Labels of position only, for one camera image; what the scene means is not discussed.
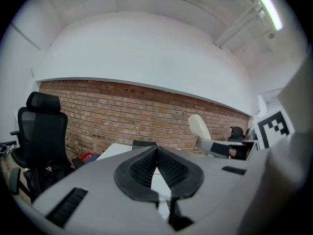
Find black bag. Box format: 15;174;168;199
23;162;75;202

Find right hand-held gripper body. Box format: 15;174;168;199
244;82;309;162

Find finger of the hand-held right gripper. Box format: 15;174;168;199
196;138;248;160

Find black mesh office chair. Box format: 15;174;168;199
9;91;74;203

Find red box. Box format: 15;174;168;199
81;152;95;163

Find white ceiling pipes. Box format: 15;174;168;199
214;1;266;49

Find ceiling tube light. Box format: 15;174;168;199
253;0;284;31

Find dark green box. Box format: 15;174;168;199
132;139;157;151

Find white table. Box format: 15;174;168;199
95;142;137;162

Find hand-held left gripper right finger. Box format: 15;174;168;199
156;146;204;231

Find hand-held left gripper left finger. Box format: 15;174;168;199
114;145;160;208

